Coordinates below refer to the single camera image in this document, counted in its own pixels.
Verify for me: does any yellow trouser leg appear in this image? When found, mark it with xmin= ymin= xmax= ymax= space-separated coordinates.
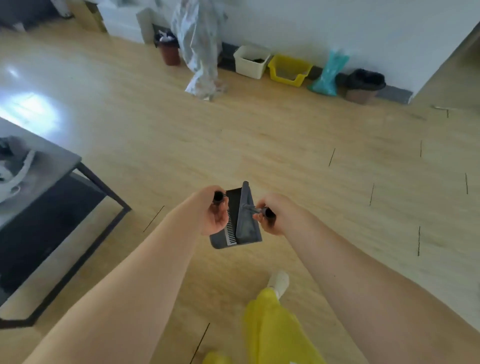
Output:
xmin=202 ymin=287 xmax=327 ymax=364

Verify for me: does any grey broom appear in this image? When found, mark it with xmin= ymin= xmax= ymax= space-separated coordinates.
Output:
xmin=235 ymin=181 xmax=277 ymax=241

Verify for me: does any grey table with black frame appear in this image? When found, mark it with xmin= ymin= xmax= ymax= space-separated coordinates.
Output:
xmin=0 ymin=116 xmax=133 ymax=331

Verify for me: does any brown bin with black bag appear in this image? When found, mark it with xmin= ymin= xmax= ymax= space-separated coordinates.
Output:
xmin=154 ymin=31 xmax=182 ymax=67
xmin=344 ymin=68 xmax=387 ymax=106

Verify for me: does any person's right hand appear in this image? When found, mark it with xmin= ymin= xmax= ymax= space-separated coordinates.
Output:
xmin=252 ymin=193 xmax=301 ymax=237

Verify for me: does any yellow storage bin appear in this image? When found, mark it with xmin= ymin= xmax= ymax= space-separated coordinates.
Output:
xmin=267 ymin=54 xmax=313 ymax=88

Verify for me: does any cardboard box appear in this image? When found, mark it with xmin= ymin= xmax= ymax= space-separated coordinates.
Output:
xmin=67 ymin=0 xmax=109 ymax=34

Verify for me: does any dark grey dustpan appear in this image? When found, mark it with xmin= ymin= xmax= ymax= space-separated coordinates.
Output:
xmin=209 ymin=187 xmax=263 ymax=250

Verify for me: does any white cabinet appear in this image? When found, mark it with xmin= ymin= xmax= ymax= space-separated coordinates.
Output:
xmin=97 ymin=0 xmax=156 ymax=45

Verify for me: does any white shoe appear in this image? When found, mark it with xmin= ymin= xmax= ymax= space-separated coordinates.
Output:
xmin=268 ymin=271 xmax=290 ymax=300

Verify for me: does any person's right forearm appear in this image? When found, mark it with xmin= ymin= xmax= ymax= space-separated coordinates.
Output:
xmin=283 ymin=214 xmax=480 ymax=364

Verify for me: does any person's left forearm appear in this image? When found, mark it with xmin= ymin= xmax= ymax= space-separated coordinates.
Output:
xmin=22 ymin=195 xmax=211 ymax=364

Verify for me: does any white storage box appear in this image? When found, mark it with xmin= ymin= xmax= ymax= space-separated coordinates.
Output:
xmin=233 ymin=45 xmax=272 ymax=80

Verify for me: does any teal plastic bag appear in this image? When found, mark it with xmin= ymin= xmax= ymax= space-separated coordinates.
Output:
xmin=308 ymin=49 xmax=350 ymax=97

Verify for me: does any crumpled clear plastic sheet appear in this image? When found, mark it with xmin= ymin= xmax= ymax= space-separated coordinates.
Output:
xmin=170 ymin=0 xmax=229 ymax=101

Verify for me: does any person's left hand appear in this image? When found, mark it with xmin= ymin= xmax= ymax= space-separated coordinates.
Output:
xmin=190 ymin=185 xmax=230 ymax=237

